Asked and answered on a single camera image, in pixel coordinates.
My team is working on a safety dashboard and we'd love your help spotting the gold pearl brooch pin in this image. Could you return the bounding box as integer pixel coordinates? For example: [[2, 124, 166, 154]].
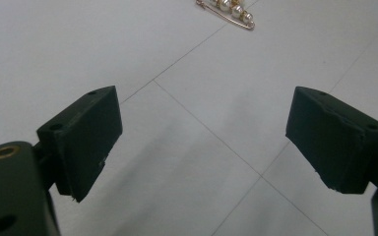
[[195, 0, 256, 31]]

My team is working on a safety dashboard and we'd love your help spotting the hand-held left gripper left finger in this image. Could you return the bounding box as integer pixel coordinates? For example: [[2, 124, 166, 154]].
[[35, 85, 124, 204]]

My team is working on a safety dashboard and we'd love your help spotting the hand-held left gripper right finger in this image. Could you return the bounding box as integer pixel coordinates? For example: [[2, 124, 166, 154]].
[[284, 86, 378, 196]]

